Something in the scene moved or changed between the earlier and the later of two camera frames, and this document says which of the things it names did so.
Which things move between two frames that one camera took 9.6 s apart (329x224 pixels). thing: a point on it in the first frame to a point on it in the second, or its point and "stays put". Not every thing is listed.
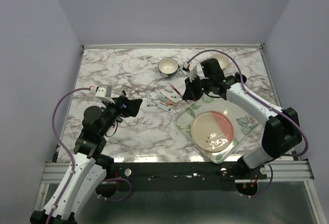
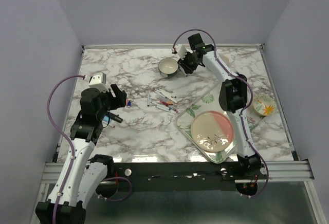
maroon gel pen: (180, 95) to (164, 103)
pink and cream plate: (212, 131) stays put
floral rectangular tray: (217, 127) stays put
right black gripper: (190, 93) to (187, 69)
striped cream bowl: (222, 59) stays put
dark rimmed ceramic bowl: (167, 67) stays put
